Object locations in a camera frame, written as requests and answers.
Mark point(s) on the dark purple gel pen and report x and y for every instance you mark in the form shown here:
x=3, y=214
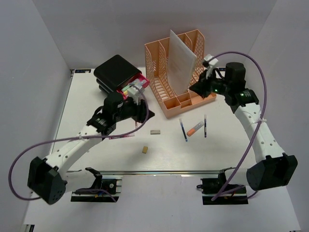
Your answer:
x=205, y=125

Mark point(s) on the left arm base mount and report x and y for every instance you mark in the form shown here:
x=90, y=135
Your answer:
x=92, y=186

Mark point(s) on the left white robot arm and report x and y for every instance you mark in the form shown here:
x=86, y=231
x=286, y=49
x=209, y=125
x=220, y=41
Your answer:
x=48, y=177

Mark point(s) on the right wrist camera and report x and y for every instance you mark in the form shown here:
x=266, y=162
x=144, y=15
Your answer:
x=209, y=62

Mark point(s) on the yellow orange highlighter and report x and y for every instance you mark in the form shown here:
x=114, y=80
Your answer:
x=137, y=82

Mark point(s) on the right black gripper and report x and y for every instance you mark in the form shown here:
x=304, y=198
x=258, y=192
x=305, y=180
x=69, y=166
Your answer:
x=201, y=87

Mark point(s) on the green highlighter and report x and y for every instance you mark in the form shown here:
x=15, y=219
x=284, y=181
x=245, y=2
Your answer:
x=125, y=88

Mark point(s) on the flat red gel pen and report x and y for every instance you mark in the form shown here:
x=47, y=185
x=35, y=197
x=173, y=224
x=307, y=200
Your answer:
x=123, y=136

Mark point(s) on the black pink drawer unit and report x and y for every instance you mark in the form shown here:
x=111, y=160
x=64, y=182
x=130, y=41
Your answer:
x=116, y=73

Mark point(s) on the tan eraser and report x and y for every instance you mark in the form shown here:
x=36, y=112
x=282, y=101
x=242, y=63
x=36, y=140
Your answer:
x=145, y=149

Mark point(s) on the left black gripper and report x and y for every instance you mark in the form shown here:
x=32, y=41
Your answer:
x=141, y=111

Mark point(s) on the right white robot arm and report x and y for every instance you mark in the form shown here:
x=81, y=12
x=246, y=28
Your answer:
x=273, y=168

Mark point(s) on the grey eraser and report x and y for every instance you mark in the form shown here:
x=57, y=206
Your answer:
x=155, y=132

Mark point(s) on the blue gel pen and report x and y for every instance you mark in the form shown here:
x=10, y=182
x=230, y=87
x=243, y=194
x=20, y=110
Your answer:
x=183, y=130

